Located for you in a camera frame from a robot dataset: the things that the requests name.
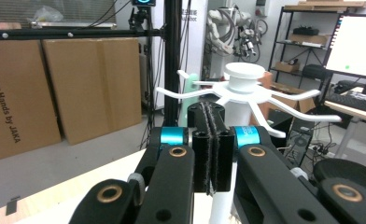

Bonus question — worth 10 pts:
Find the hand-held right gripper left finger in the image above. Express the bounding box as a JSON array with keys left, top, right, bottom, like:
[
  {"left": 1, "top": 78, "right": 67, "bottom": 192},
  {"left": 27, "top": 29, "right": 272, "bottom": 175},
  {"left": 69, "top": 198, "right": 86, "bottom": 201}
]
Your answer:
[{"left": 160, "top": 102, "right": 215, "bottom": 193}]

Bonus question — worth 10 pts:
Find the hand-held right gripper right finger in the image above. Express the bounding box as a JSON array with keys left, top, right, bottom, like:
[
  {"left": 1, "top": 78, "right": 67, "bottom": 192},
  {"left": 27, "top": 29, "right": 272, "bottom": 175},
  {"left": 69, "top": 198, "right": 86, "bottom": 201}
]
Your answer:
[{"left": 210, "top": 102, "right": 261, "bottom": 193}]

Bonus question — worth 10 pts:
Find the teal-handled wooden spatula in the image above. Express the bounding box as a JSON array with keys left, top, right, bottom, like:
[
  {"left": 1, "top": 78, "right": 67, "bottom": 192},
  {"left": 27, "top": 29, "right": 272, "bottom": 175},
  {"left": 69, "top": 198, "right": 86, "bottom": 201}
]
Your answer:
[{"left": 180, "top": 72, "right": 202, "bottom": 128}]

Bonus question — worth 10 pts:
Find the white utensil rack with hooks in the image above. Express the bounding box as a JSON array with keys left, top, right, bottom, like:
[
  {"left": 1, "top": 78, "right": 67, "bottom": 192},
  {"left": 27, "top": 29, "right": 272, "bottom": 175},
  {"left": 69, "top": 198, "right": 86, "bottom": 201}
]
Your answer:
[{"left": 155, "top": 62, "right": 343, "bottom": 224}]

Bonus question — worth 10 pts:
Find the small cardboard box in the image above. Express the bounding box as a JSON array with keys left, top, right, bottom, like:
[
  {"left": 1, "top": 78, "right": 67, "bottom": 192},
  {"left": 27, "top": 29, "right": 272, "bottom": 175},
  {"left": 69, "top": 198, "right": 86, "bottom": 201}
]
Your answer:
[{"left": 274, "top": 60, "right": 301, "bottom": 74}]

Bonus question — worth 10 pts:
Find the black bag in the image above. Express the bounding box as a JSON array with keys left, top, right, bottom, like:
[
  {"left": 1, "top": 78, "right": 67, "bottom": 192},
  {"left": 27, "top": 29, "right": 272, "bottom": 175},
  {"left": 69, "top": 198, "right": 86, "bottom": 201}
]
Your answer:
[{"left": 302, "top": 63, "right": 332, "bottom": 79}]

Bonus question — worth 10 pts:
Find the plain cardboard sheet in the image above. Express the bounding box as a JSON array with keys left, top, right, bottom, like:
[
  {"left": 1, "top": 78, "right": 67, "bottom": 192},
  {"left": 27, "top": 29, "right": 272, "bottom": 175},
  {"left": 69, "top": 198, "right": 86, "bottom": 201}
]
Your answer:
[{"left": 41, "top": 36, "right": 143, "bottom": 147}]

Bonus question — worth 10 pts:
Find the black metal shelf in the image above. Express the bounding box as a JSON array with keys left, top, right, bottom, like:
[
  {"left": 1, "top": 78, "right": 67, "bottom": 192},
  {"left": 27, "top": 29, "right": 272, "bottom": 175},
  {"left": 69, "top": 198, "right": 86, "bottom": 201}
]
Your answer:
[{"left": 269, "top": 0, "right": 366, "bottom": 94}]

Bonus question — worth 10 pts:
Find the wooden desk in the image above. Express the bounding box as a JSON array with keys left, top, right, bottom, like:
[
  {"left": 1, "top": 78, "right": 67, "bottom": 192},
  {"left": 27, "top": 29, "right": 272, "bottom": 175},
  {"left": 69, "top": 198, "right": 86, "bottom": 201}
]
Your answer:
[{"left": 323, "top": 86, "right": 366, "bottom": 160}]

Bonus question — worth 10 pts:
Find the black keyboard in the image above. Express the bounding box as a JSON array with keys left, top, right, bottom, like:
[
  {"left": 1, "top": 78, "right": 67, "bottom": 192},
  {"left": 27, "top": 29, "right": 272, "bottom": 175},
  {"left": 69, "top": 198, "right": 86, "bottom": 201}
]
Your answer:
[{"left": 326, "top": 91, "right": 366, "bottom": 116}]

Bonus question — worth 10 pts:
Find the computer monitor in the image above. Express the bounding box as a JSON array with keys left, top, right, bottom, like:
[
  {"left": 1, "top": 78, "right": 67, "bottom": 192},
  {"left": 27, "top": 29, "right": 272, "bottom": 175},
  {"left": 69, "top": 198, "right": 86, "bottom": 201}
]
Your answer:
[{"left": 325, "top": 13, "right": 366, "bottom": 79}]

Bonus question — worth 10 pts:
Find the clear plastic bag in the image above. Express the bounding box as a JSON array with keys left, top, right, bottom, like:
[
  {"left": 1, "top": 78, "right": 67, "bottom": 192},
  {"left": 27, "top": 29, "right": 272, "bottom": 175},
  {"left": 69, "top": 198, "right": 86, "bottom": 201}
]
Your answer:
[{"left": 31, "top": 5, "right": 64, "bottom": 23}]

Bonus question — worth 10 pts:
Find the black metal frame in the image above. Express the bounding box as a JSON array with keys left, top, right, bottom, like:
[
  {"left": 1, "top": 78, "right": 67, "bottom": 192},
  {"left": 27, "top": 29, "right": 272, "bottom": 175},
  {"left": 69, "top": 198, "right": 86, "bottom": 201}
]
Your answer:
[{"left": 0, "top": 0, "right": 184, "bottom": 128}]

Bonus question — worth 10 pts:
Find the camera with lit screen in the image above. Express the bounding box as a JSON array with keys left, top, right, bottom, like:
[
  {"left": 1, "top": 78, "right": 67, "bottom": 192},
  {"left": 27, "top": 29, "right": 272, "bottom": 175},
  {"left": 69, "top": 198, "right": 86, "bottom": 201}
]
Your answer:
[{"left": 130, "top": 0, "right": 157, "bottom": 31}]

